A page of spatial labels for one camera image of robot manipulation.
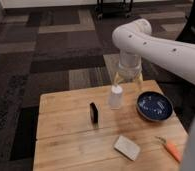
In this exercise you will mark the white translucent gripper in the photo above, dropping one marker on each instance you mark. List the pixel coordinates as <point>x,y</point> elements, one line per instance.
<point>129,68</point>

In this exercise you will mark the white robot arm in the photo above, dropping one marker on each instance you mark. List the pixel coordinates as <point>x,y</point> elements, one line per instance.
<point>135,41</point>

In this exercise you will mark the white plastic cup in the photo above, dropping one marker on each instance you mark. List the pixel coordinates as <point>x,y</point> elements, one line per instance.
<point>115,98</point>

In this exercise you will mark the dark blue bowl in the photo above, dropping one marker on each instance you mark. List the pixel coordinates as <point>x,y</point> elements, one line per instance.
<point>154,106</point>

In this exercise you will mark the black tape roll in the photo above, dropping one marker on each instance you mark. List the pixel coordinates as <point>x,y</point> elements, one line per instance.
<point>94,113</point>

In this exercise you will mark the black office chair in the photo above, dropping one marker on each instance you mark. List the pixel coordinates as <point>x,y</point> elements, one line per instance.
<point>187,35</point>

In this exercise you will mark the white sponge block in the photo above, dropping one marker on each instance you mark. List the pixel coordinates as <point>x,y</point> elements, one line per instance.
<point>127,147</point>

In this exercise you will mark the orange carrot toy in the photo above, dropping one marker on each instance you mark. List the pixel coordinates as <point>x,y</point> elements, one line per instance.
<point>171,148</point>

